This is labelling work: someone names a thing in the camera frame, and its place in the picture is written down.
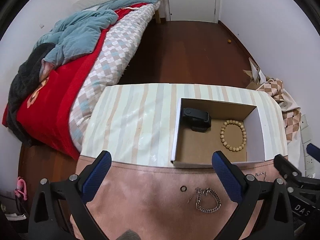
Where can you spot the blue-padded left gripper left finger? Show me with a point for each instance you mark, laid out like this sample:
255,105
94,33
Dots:
47,219

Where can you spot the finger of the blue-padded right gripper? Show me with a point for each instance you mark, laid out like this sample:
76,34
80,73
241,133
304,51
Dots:
313,151
285,168

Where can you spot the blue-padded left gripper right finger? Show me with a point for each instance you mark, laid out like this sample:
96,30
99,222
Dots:
275,219

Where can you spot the black smart band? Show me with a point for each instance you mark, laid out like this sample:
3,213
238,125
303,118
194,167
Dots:
197,120

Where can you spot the white power strip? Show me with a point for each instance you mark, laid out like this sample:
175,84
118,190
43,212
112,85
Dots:
306,137

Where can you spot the brown checkered cloth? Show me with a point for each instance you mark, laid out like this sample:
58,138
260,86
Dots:
290,110

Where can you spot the pink slipper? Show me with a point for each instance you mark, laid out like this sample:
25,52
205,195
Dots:
21,189

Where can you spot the white cardboard box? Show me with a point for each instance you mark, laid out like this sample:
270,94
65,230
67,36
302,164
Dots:
236,130

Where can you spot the pink and striped table cloth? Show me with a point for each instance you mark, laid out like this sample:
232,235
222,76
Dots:
144,191

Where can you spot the torn cardboard pieces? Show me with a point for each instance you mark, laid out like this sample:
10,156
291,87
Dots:
257,77

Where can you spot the red blanket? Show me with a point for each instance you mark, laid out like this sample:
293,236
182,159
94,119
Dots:
44,114

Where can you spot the black fuzzy blanket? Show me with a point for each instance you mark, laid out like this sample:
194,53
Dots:
24,83

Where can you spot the blue quilted comforter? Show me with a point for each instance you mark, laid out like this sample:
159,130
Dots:
78,34

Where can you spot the white door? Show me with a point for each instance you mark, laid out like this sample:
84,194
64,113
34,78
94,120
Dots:
193,10

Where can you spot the checkered bed sheet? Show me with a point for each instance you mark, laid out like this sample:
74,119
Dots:
119,47

